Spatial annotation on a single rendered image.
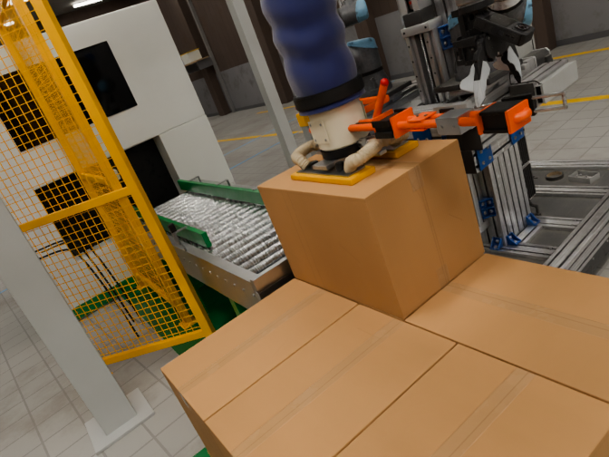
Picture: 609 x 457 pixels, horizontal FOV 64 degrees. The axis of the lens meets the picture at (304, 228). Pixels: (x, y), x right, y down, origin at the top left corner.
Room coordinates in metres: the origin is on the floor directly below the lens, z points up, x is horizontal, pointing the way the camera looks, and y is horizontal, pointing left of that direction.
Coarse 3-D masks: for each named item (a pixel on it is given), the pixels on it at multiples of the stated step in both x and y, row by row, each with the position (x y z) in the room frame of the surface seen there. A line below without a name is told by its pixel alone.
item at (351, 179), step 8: (312, 168) 1.57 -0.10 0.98; (336, 168) 1.45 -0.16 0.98; (360, 168) 1.40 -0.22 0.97; (368, 168) 1.38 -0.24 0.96; (296, 176) 1.60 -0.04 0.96; (304, 176) 1.56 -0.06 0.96; (312, 176) 1.52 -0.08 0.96; (320, 176) 1.49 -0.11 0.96; (328, 176) 1.45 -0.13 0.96; (336, 176) 1.42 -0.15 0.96; (344, 176) 1.38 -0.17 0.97; (352, 176) 1.37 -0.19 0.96; (360, 176) 1.36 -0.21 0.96; (344, 184) 1.37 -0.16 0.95; (352, 184) 1.34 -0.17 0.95
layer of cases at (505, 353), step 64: (256, 320) 1.52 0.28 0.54; (320, 320) 1.37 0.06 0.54; (384, 320) 1.24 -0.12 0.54; (448, 320) 1.13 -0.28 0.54; (512, 320) 1.03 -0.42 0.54; (576, 320) 0.95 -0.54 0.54; (192, 384) 1.29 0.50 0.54; (256, 384) 1.17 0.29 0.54; (320, 384) 1.07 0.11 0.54; (384, 384) 0.98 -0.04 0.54; (448, 384) 0.90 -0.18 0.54; (512, 384) 0.83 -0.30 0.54; (576, 384) 0.77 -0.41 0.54; (256, 448) 0.94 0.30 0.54; (320, 448) 0.86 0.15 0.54; (384, 448) 0.80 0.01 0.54; (448, 448) 0.74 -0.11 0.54; (512, 448) 0.69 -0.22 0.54; (576, 448) 0.64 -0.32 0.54
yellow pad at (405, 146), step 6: (402, 144) 1.47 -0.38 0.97; (408, 144) 1.46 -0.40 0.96; (414, 144) 1.46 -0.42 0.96; (390, 150) 1.47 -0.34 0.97; (396, 150) 1.45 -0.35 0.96; (402, 150) 1.44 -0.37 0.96; (408, 150) 1.45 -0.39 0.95; (378, 156) 1.50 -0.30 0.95; (384, 156) 1.47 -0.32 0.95; (390, 156) 1.45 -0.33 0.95; (396, 156) 1.43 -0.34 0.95
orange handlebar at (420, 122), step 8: (376, 96) 1.76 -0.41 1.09; (368, 104) 1.67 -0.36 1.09; (424, 112) 1.25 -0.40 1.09; (432, 112) 1.22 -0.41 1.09; (472, 112) 1.11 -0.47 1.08; (520, 112) 0.97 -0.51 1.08; (528, 112) 0.97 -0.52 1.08; (360, 120) 1.49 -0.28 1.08; (368, 120) 1.45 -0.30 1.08; (408, 120) 1.29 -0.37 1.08; (416, 120) 1.21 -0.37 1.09; (424, 120) 1.20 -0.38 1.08; (432, 120) 1.17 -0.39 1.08; (464, 120) 1.08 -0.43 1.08; (472, 120) 1.06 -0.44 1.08; (520, 120) 0.97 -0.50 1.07; (352, 128) 1.45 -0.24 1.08; (360, 128) 1.42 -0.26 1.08; (368, 128) 1.39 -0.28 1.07; (400, 128) 1.27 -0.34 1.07; (408, 128) 1.25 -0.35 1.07; (416, 128) 1.22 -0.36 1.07; (424, 128) 1.20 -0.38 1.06
